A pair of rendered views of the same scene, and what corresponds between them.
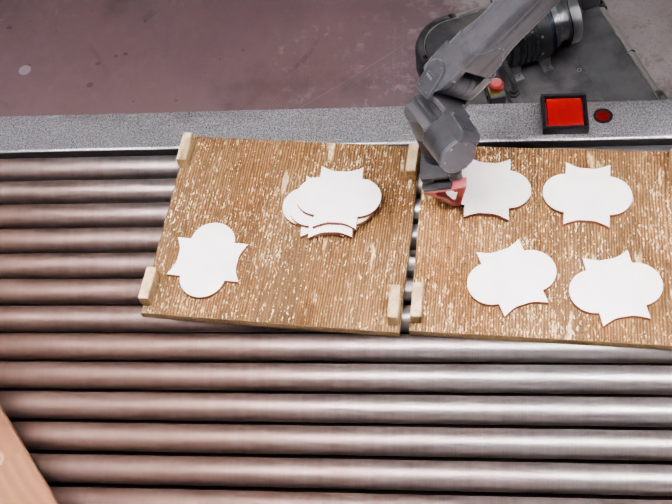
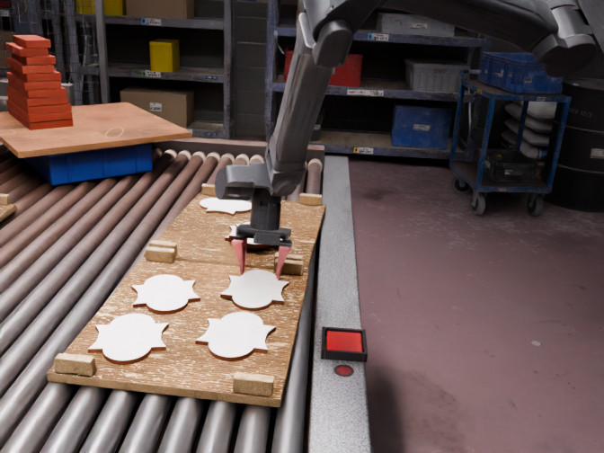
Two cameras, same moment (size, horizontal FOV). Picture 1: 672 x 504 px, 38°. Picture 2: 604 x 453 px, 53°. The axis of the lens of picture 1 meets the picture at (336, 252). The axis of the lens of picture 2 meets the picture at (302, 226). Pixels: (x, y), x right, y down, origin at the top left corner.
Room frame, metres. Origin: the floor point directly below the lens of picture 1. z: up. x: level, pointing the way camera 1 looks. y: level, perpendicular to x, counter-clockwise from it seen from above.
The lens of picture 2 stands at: (0.75, -1.28, 1.50)
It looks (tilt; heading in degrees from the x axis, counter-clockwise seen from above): 22 degrees down; 78
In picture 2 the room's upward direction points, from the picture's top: 3 degrees clockwise
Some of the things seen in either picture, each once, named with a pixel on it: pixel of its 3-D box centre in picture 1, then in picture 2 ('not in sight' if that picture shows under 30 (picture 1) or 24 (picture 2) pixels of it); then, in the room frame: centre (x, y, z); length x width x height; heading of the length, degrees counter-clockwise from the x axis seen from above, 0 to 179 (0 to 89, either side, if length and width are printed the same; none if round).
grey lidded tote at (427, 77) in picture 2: not in sight; (434, 75); (2.92, 3.83, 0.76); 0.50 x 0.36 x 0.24; 173
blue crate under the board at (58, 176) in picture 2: not in sight; (85, 149); (0.46, 0.63, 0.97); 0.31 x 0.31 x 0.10; 26
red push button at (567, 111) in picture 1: (564, 114); (343, 344); (1.01, -0.43, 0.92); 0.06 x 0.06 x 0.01; 77
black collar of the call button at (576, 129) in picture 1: (564, 113); (343, 343); (1.01, -0.43, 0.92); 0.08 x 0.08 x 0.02; 77
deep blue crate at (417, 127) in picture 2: not in sight; (420, 122); (2.87, 3.89, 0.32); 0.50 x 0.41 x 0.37; 164
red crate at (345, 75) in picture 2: not in sight; (323, 66); (1.98, 4.08, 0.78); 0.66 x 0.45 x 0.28; 167
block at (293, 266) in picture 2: not in sight; (288, 267); (0.96, -0.18, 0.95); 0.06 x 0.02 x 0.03; 163
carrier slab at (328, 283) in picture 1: (285, 229); (244, 229); (0.89, 0.07, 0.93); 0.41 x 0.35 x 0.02; 72
